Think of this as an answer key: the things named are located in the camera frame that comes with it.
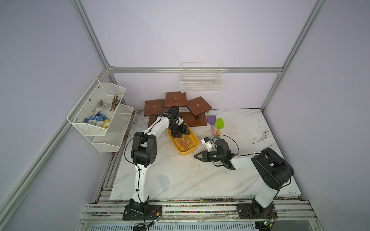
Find purple toy shovel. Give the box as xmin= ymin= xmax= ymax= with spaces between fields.
xmin=207 ymin=115 xmax=217 ymax=136

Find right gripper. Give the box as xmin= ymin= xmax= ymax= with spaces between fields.
xmin=194 ymin=150 xmax=224 ymax=162

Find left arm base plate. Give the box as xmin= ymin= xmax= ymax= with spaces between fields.
xmin=122 ymin=205 xmax=163 ymax=221

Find lower white mesh bin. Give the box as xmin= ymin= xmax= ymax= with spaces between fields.
xmin=92 ymin=104 xmax=134 ymax=153

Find blue white cloth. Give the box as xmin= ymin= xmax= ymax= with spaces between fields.
xmin=83 ymin=100 xmax=109 ymax=127

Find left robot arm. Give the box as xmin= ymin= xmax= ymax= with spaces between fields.
xmin=127 ymin=107 xmax=190 ymax=214

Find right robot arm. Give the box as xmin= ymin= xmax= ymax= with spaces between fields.
xmin=194 ymin=139 xmax=294 ymax=214

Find white mesh bin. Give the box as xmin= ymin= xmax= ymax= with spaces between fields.
xmin=92 ymin=104 xmax=134 ymax=153
xmin=66 ymin=79 xmax=126 ymax=136

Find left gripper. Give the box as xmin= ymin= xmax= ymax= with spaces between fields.
xmin=168 ymin=122 xmax=190 ymax=138

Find yellow item in bin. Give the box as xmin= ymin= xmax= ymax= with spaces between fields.
xmin=101 ymin=119 xmax=110 ymax=129

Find yellow plastic storage box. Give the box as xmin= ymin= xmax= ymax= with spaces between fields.
xmin=167 ymin=127 xmax=199 ymax=156

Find brown clothespins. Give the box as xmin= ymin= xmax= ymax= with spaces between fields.
xmin=110 ymin=95 xmax=121 ymax=112

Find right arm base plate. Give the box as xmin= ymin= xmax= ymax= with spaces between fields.
xmin=237 ymin=204 xmax=278 ymax=219

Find green toy trowel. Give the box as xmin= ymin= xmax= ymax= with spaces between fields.
xmin=215 ymin=118 xmax=224 ymax=136

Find long pink stencil ruler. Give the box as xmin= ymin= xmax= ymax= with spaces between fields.
xmin=174 ymin=135 xmax=196 ymax=152

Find upper white mesh bin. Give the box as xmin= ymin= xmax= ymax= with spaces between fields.
xmin=66 ymin=79 xmax=126 ymax=136

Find white wire wall basket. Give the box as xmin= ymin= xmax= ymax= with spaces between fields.
xmin=180 ymin=63 xmax=224 ymax=93

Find blue clear protractor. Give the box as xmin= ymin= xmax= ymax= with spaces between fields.
xmin=157 ymin=175 xmax=170 ymax=192

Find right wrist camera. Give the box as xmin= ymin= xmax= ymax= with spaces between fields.
xmin=201 ymin=137 xmax=213 ymax=152

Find brown wooden tiered stand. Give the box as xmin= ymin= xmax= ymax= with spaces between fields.
xmin=144 ymin=91 xmax=212 ymax=127

